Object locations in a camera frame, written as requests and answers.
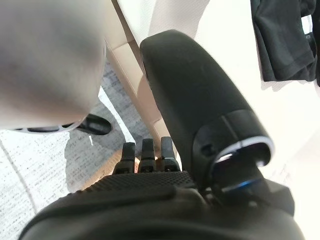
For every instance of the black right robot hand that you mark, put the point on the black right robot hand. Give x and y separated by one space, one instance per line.
190 87

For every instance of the black garment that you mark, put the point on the black garment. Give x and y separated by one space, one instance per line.
280 37

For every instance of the bed with beige cover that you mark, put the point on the bed with beige cover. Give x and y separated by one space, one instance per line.
225 25

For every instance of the silver right robot leg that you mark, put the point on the silver right robot leg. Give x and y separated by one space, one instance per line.
45 62

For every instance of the beige upholstered bed frame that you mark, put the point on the beige upholstered bed frame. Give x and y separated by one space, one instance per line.
125 57

